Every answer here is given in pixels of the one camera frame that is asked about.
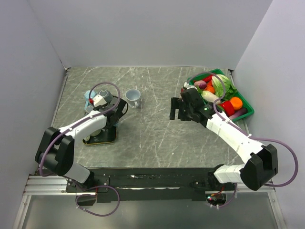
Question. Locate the red chili toy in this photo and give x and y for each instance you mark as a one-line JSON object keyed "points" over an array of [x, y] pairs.
{"points": [[206, 79]]}

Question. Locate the purple onion toy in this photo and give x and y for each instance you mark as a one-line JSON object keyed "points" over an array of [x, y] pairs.
{"points": [[200, 84]]}

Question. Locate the dark grey mug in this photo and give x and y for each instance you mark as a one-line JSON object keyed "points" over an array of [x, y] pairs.
{"points": [[106, 95]]}

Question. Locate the orange toy fruit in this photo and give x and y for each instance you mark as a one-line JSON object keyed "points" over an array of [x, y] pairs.
{"points": [[237, 103]]}

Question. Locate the white radish toy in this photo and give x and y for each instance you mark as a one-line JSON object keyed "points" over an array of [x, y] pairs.
{"points": [[210, 97]]}

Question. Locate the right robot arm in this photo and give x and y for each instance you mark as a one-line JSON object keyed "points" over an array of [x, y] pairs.
{"points": [[260, 162]]}

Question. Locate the white grey mug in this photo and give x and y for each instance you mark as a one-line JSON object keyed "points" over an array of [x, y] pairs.
{"points": [[133, 97]]}

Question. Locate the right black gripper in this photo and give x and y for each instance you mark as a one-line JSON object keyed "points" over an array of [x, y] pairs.
{"points": [[178, 103]]}

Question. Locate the light blue faceted mug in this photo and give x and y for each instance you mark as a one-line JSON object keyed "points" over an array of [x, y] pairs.
{"points": [[86, 97]]}

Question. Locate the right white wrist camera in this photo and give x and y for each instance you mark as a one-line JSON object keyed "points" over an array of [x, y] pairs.
{"points": [[188, 86]]}

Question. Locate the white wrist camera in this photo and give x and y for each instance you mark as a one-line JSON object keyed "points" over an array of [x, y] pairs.
{"points": [[97, 100], [188, 86]]}

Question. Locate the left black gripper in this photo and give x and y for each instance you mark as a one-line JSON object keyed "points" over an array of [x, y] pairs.
{"points": [[120, 115]]}

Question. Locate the green plastic basket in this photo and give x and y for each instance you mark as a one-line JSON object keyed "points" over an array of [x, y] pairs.
{"points": [[214, 73]]}

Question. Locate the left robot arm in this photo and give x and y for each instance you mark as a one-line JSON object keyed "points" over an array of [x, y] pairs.
{"points": [[56, 149]]}

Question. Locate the green cabbage toy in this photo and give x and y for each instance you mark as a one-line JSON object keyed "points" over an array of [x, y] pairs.
{"points": [[223, 87]]}

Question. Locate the orange carrot toy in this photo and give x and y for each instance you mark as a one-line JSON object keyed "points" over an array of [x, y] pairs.
{"points": [[210, 87]]}

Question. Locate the small patterned grey mug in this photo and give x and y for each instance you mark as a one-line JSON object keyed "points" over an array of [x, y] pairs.
{"points": [[89, 108]]}

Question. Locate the purple eggplant toy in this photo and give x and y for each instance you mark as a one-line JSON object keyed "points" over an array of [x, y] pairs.
{"points": [[238, 113]]}

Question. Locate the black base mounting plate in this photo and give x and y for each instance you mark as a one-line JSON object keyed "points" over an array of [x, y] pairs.
{"points": [[132, 184]]}

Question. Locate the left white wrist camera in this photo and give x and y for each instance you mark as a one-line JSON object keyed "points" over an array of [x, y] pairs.
{"points": [[97, 100]]}

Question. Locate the black serving tray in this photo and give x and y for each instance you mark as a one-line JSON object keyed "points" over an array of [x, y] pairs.
{"points": [[107, 135]]}

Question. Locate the red bell pepper toy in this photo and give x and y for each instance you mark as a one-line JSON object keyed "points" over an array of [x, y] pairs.
{"points": [[228, 108]]}

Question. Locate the pale green mug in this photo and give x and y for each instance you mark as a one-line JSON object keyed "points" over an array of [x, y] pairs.
{"points": [[94, 134]]}

